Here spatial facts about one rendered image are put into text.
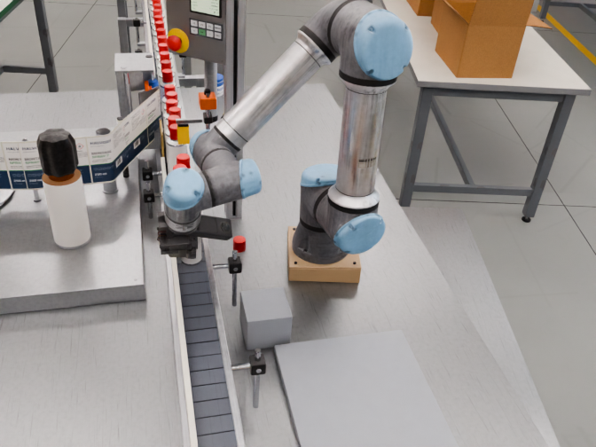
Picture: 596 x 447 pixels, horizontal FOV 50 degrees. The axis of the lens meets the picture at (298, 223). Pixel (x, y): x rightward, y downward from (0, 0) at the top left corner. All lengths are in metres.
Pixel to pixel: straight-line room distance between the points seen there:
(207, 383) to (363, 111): 0.63
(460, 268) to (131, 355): 0.87
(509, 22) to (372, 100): 1.81
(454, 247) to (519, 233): 1.67
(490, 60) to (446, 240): 1.40
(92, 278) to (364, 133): 0.72
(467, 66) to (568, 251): 1.08
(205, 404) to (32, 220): 0.76
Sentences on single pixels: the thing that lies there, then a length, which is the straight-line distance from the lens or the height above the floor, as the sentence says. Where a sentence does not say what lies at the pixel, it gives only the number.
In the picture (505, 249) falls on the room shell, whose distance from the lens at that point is 3.32.
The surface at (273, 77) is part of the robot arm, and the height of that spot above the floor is 1.36.
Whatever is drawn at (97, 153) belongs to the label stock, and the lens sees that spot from 1.79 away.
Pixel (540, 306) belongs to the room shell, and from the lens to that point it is 3.06.
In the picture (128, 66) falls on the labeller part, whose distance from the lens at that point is 1.97.
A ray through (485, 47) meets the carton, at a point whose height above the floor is 0.93.
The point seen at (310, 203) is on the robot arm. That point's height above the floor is 1.05.
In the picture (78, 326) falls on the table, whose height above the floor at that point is 0.83.
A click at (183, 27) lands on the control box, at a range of 1.61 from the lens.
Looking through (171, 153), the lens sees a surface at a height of 1.01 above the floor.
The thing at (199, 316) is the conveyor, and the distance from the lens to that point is 1.44.
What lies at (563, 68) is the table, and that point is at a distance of 3.41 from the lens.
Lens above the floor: 1.89
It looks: 36 degrees down
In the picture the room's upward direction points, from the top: 5 degrees clockwise
